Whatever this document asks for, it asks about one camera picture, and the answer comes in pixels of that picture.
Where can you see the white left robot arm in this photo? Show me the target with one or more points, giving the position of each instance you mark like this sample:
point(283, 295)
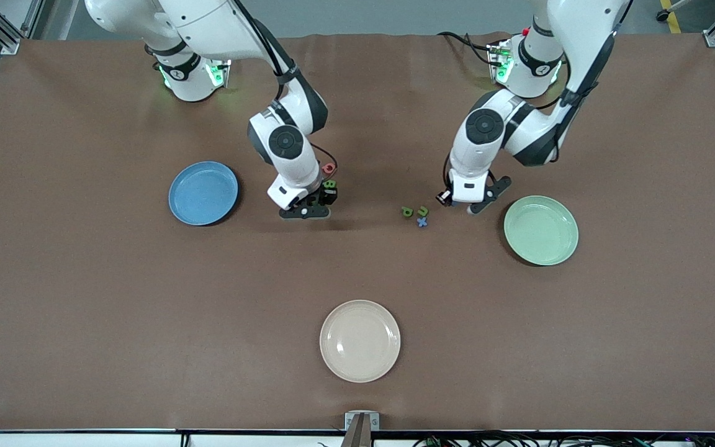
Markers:
point(581, 25)

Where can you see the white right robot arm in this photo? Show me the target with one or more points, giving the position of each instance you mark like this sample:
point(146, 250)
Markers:
point(208, 18)

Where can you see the blue plate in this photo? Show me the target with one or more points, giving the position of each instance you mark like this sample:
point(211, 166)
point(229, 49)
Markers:
point(202, 194)

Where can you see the green plate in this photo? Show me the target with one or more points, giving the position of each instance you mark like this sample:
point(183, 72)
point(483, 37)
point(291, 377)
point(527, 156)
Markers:
point(540, 231)

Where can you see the beige plate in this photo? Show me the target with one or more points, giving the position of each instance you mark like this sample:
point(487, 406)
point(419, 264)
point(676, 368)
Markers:
point(360, 341)

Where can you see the brown table mat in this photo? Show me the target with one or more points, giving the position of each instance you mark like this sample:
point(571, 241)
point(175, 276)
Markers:
point(84, 310)

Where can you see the black caster wheel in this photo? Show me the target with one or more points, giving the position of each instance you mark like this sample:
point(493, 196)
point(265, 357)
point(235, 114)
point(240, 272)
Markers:
point(663, 15)

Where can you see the grey metal bracket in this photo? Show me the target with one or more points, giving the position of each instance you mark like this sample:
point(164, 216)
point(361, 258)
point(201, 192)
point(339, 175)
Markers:
point(349, 419)

